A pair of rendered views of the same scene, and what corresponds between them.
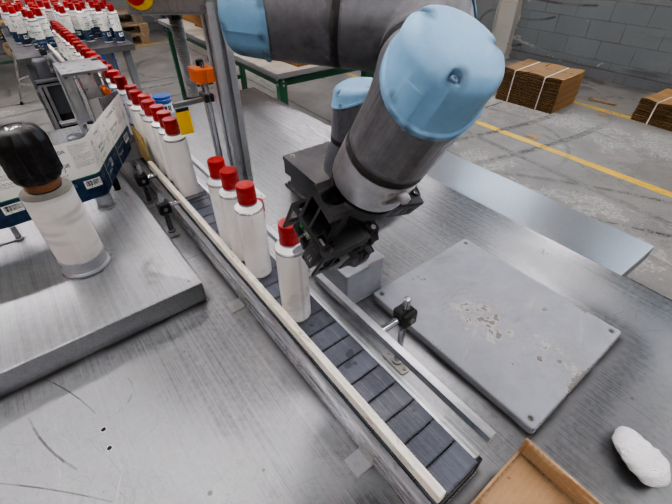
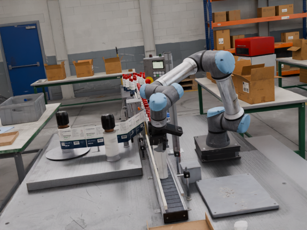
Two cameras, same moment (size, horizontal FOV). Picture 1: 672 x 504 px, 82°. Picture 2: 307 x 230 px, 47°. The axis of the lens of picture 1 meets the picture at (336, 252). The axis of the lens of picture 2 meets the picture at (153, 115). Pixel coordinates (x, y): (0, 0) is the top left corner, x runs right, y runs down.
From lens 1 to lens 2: 1.33 m
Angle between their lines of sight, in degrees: 39
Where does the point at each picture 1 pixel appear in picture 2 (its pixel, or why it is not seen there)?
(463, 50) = (156, 98)
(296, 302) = (161, 169)
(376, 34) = not seen: hidden behind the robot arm
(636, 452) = (238, 222)
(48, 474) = (86, 196)
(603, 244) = not seen: outside the picture
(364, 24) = not seen: hidden behind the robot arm
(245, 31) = (142, 94)
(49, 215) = (108, 138)
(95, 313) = (109, 169)
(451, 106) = (154, 106)
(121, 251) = (124, 157)
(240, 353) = (143, 187)
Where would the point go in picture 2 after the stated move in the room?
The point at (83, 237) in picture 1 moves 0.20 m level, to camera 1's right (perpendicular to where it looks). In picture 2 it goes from (114, 148) to (140, 151)
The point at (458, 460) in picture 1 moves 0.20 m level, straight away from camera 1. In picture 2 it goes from (179, 208) to (219, 196)
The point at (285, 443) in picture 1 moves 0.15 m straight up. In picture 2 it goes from (141, 204) to (138, 176)
